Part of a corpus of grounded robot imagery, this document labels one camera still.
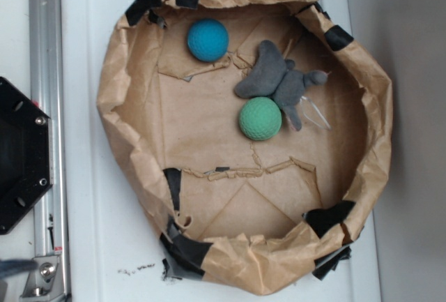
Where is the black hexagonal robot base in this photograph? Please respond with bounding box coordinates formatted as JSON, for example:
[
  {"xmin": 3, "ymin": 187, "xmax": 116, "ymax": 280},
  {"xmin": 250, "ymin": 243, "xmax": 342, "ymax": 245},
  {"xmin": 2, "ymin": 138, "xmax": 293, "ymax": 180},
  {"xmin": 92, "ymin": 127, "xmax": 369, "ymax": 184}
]
[{"xmin": 1, "ymin": 77, "xmax": 52, "ymax": 235}]

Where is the green dimpled foam ball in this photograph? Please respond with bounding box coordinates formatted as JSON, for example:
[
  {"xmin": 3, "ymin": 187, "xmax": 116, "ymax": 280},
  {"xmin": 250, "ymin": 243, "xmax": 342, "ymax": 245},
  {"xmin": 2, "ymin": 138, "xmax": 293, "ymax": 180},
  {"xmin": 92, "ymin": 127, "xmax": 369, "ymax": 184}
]
[{"xmin": 238, "ymin": 97, "xmax": 282, "ymax": 141}]

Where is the blue dimpled foam ball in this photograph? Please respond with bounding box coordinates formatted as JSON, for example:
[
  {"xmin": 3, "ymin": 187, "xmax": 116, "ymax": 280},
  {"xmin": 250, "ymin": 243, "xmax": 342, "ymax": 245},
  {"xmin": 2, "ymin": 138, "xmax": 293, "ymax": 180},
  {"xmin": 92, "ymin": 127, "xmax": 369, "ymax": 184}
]
[{"xmin": 187, "ymin": 19, "xmax": 229, "ymax": 62}]

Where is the brown paper bag tray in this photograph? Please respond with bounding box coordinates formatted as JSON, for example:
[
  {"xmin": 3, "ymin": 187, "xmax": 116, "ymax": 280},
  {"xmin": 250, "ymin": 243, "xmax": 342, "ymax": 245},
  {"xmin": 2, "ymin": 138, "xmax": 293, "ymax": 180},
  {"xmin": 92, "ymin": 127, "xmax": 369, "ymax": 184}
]
[{"xmin": 97, "ymin": 0, "xmax": 393, "ymax": 295}]

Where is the grey plush toy animal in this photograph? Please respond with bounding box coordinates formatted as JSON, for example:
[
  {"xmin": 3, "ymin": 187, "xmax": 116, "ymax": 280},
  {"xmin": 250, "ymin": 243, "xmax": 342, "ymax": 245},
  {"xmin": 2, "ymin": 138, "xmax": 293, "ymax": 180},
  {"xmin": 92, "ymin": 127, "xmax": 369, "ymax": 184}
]
[{"xmin": 234, "ymin": 40, "xmax": 328, "ymax": 131}]

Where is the white plastic board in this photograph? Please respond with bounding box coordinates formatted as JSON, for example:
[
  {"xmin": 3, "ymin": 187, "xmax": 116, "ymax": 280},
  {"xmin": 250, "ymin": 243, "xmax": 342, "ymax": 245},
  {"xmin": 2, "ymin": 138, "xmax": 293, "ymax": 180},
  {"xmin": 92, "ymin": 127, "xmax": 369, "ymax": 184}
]
[{"xmin": 61, "ymin": 0, "xmax": 381, "ymax": 301}]

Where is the aluminium extrusion rail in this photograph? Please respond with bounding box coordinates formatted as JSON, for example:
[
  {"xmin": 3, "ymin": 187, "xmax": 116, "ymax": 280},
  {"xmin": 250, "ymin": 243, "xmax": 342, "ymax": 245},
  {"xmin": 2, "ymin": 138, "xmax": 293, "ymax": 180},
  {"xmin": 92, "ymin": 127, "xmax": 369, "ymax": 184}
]
[{"xmin": 29, "ymin": 0, "xmax": 71, "ymax": 301}]

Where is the metal corner bracket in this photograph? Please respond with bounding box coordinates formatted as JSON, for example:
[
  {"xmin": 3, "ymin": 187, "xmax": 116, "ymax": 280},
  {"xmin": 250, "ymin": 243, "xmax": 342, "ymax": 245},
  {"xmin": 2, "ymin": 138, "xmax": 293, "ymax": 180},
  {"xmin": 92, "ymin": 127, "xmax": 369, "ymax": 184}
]
[{"xmin": 20, "ymin": 255, "xmax": 66, "ymax": 301}]

